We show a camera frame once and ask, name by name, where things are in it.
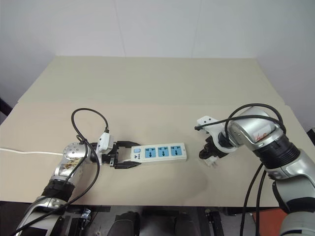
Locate silver metal bracket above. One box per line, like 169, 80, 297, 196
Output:
79, 208, 92, 220

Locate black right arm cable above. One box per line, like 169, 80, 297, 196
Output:
194, 103, 287, 236

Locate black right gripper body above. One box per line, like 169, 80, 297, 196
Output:
204, 135, 223, 153

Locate white power strip cord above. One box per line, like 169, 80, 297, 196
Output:
0, 147, 65, 157

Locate black frame bar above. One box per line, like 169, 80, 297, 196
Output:
205, 208, 224, 236

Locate dark rounded shape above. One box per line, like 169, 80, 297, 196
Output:
114, 210, 143, 236

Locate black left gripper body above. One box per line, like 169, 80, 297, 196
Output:
101, 141, 121, 169

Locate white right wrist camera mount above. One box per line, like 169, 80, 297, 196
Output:
196, 115, 237, 151

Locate orange box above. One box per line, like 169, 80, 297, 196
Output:
254, 208, 289, 236

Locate white power strip blue sockets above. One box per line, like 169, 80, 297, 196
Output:
126, 142, 188, 164

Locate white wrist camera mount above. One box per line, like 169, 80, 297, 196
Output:
196, 115, 237, 151
95, 132, 115, 158

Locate white charger plug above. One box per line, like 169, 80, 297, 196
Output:
206, 157, 219, 169

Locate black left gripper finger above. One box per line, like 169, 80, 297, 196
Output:
115, 140, 142, 151
114, 160, 143, 170

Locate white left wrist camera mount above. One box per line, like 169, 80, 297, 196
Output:
95, 132, 115, 158

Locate black stand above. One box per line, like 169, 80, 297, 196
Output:
0, 96, 12, 117

